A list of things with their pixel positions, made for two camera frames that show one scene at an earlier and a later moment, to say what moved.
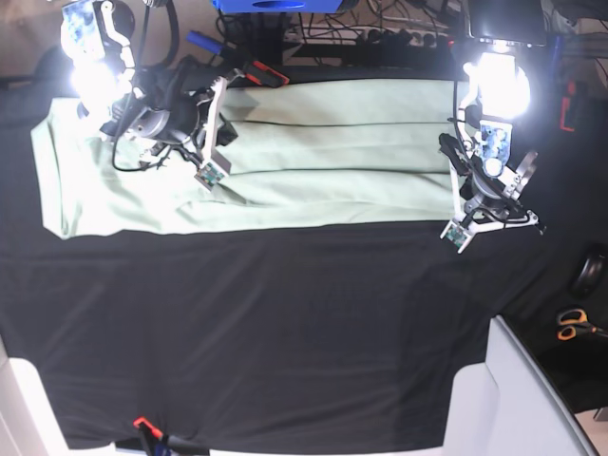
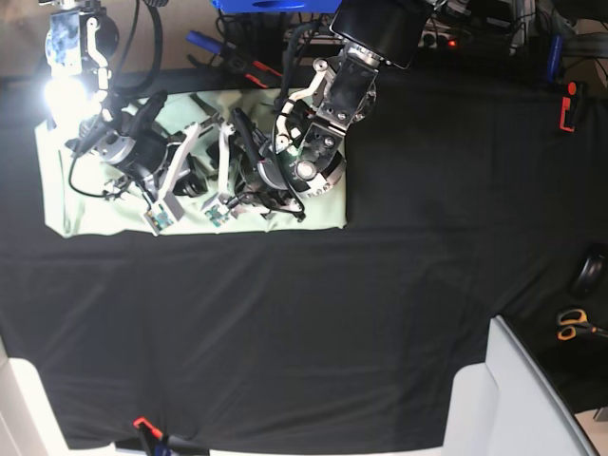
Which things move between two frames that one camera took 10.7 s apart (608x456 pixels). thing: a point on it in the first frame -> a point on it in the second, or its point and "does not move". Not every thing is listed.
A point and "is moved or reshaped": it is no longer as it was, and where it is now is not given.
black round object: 590,275 does not move
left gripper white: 211,173 -> 162,217
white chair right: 508,407 does not move
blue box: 275,7 does not move
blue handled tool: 199,39 does not move
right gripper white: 460,229 -> 218,213
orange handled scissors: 575,321 does not move
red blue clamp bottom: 159,445 does not move
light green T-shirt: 306,153 is moved or reshaped
